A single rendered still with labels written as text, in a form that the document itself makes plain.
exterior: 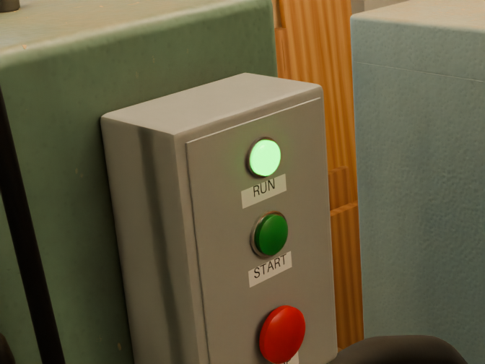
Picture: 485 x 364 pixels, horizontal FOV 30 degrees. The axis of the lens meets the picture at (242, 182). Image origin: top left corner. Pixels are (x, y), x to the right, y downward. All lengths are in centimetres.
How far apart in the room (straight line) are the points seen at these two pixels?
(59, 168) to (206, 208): 7
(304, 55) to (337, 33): 12
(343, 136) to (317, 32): 28
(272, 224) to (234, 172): 4
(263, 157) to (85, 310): 12
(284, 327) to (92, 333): 10
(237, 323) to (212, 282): 3
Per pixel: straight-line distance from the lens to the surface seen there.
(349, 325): 228
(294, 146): 45
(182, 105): 44
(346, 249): 220
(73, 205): 45
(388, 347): 60
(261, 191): 44
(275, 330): 46
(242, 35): 50
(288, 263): 47
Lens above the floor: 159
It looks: 20 degrees down
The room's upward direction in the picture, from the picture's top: 5 degrees counter-clockwise
